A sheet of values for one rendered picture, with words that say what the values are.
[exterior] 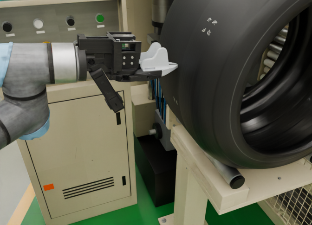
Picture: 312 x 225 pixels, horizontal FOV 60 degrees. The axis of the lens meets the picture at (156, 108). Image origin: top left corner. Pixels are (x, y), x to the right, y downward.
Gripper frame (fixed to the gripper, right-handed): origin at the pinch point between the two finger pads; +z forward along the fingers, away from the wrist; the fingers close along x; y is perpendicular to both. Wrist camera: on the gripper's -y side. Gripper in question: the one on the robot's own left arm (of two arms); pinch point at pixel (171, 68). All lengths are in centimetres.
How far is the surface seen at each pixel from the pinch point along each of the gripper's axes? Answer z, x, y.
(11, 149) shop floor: -60, 150, -127
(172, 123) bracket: 15.3, 24.2, -31.9
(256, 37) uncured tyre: 9.9, -12.2, 10.4
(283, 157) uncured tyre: 29.9, -12.1, -21.3
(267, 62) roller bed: 63, 36, -14
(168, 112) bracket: 13.2, 24.4, -27.2
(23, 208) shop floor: -49, 85, -127
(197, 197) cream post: 37, 27, -80
